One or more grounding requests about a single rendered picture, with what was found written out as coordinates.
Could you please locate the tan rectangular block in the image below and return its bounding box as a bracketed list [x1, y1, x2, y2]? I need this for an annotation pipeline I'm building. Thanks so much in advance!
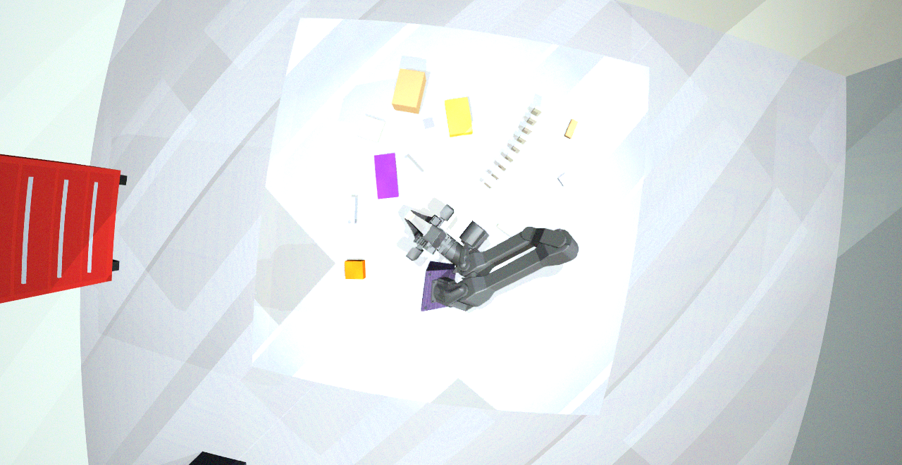
[391, 68, 426, 114]
[564, 118, 578, 139]

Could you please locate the orange block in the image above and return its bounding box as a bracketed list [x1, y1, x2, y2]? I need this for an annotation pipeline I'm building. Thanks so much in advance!
[345, 260, 366, 280]

